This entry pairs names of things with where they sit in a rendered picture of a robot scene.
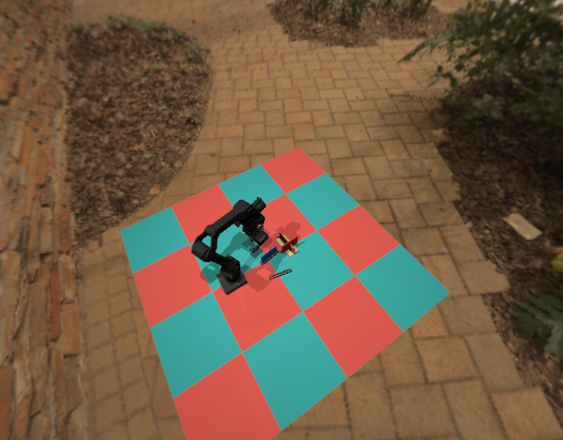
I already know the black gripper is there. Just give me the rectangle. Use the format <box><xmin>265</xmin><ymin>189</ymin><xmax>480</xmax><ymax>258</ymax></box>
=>
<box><xmin>235</xmin><ymin>220</ymin><xmax>269</xmax><ymax>245</ymax></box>

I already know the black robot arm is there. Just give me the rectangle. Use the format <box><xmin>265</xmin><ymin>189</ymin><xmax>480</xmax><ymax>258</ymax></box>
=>
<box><xmin>192</xmin><ymin>197</ymin><xmax>266</xmax><ymax>286</ymax></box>

